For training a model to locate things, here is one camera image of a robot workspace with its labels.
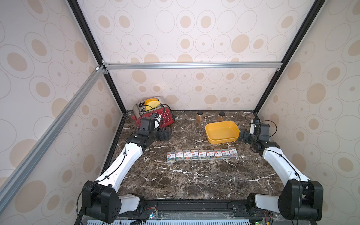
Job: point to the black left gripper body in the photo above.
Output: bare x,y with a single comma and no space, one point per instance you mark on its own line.
154,134

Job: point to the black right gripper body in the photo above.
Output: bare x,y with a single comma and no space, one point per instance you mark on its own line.
243,136

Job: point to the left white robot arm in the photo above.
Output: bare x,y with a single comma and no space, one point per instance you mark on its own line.
99,198

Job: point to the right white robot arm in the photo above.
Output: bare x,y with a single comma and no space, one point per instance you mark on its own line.
301,198

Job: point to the yellow plastic storage tray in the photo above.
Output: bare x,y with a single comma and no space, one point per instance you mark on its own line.
222,132

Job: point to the red polka dot toaster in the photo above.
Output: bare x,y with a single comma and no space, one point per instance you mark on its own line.
156,108

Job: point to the right cinnamon spice bottle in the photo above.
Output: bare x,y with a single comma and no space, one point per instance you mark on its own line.
221,116

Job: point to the cinnamon spice bottle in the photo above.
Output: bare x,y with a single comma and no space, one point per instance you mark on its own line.
199,116
221,116

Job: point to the left cinnamon spice bottle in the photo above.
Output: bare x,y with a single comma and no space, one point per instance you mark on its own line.
199,116

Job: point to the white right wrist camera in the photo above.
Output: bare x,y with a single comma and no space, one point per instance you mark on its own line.
252,127

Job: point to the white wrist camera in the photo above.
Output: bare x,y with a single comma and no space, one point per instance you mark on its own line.
158,122
252,127

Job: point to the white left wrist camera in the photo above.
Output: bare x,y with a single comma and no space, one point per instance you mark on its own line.
158,122

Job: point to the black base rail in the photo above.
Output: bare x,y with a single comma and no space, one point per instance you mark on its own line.
197,208

